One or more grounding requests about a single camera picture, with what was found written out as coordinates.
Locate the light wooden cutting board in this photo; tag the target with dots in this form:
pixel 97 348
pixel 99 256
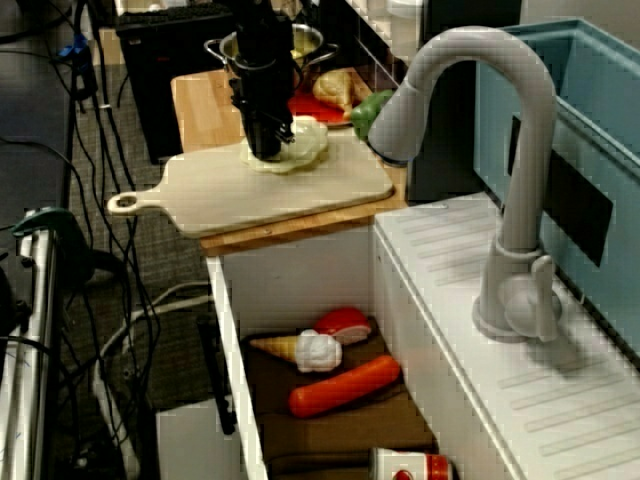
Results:
pixel 225 190

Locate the green toy bell pepper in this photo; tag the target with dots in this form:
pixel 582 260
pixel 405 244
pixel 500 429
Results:
pixel 365 115

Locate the toy ice cream cone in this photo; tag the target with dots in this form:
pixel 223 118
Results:
pixel 320 352

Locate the tan toy bread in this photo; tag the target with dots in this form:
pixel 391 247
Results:
pixel 332 87

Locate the blue connector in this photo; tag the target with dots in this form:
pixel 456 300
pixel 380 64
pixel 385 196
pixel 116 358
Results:
pixel 75 47

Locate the teal plastic bin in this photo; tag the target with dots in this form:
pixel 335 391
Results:
pixel 590 100

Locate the steel cooking pot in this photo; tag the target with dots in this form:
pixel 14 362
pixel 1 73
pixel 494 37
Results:
pixel 310 40

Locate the red toy ham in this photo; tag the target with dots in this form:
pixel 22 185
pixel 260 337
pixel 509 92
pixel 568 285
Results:
pixel 345 322

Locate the cream flower-shaped plate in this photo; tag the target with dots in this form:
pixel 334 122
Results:
pixel 310 145

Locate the red plate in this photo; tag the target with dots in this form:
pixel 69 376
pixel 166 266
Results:
pixel 310 107

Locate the white toy sink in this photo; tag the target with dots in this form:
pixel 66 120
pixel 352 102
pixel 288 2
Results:
pixel 450 300

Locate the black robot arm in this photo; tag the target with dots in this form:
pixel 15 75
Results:
pixel 262 30

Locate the black cabinet box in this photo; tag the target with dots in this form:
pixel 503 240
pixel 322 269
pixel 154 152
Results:
pixel 170 90

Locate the aluminium frame rail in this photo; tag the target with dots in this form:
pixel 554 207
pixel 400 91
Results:
pixel 35 325

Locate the grey toy faucet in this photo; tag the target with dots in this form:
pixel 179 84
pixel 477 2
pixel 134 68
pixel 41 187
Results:
pixel 525 200

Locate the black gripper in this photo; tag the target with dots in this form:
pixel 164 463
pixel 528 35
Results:
pixel 262 90

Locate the green clamp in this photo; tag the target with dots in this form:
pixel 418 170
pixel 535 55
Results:
pixel 50 220

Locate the white flat panel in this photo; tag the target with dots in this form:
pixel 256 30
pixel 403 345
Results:
pixel 195 445

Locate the orange toy carrot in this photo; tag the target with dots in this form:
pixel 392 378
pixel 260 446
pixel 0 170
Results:
pixel 345 387

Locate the red and white toy can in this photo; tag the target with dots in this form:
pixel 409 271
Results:
pixel 400 462

